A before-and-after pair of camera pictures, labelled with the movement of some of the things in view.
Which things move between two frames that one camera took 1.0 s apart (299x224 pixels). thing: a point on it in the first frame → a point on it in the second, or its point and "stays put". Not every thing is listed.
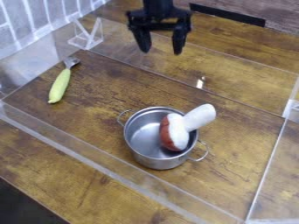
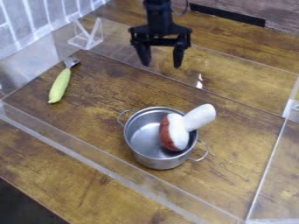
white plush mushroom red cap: [177, 124] stays put
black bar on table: [227, 14] stays put
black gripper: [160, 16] → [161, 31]
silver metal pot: [141, 122] stays put
